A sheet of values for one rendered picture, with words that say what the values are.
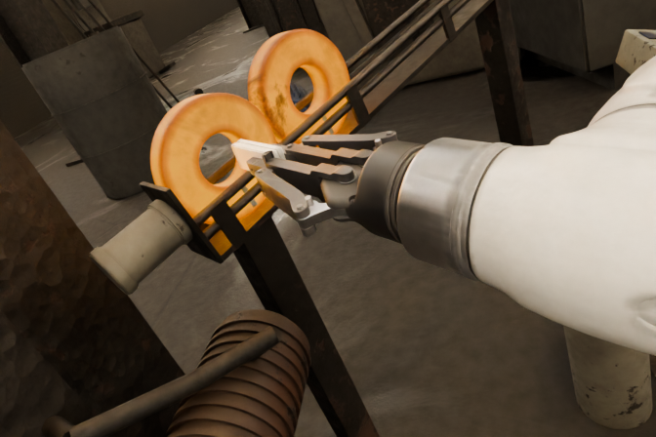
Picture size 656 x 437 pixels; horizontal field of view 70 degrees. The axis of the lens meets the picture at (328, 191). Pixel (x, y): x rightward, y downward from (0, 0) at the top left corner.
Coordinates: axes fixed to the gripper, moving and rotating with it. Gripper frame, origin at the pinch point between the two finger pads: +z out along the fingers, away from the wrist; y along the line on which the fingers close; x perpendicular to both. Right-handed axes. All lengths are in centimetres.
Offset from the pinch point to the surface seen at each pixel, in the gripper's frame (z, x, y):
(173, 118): 8.9, 5.2, -2.8
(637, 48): -20, -9, 50
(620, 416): -25, -65, 31
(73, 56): 239, -10, 56
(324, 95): 8.6, -2.1, 18.0
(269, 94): 8.3, 2.2, 9.4
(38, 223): 24.3, -2.5, -18.0
